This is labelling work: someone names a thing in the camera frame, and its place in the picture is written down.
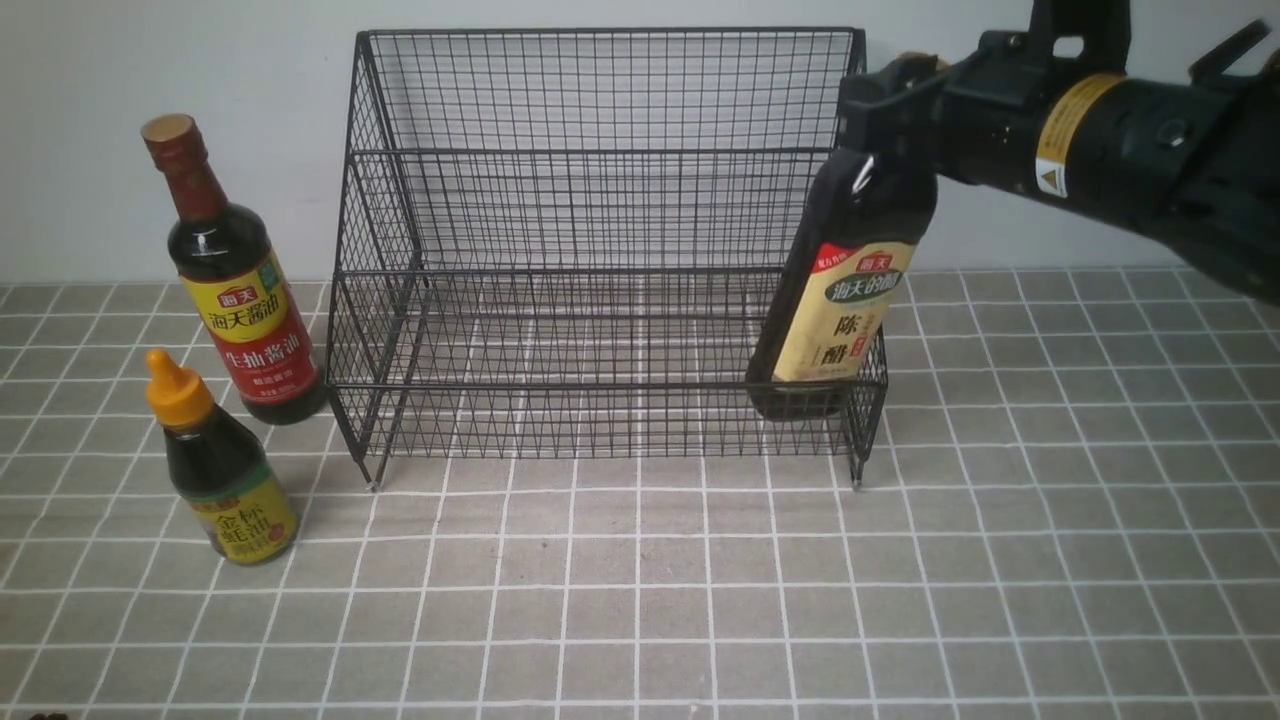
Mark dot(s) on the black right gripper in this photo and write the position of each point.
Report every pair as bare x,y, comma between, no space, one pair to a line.
969,122

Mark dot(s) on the soy sauce bottle red label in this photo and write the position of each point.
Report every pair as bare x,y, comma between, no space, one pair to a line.
224,257

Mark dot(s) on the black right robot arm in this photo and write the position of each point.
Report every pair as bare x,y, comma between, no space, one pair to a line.
1050,113

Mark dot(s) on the black wire mesh shelf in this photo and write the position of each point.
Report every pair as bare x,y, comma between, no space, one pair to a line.
564,242

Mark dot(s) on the small bottle with orange cap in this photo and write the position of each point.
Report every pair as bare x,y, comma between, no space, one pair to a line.
218,467

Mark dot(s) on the vinegar bottle with beige label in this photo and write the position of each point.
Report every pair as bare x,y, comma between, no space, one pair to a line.
863,219

